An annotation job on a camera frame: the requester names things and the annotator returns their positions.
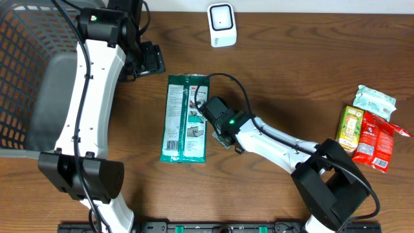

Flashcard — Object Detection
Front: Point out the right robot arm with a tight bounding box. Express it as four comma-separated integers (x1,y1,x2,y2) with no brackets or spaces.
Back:
195,96,371,232

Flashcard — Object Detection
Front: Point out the red snack bag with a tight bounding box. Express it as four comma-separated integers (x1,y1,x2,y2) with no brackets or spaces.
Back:
352,111,394,173

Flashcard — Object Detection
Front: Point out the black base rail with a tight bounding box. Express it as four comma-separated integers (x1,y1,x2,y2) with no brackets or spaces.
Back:
57,222,382,233

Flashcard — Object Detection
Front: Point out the green white snack bag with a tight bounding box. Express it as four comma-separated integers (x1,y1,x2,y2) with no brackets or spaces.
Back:
160,74,210,163

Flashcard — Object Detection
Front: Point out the green juice carton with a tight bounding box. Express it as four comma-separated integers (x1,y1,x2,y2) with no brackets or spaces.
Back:
336,105,364,153

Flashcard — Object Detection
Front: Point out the light green tissue pack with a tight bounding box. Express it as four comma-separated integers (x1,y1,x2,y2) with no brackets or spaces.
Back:
353,85,397,122

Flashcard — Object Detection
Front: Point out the white barcode scanner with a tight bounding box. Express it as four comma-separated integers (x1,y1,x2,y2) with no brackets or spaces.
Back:
207,3,237,48

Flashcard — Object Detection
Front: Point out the grey plastic laundry basket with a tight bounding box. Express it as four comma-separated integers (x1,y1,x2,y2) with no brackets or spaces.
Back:
1,1,78,159

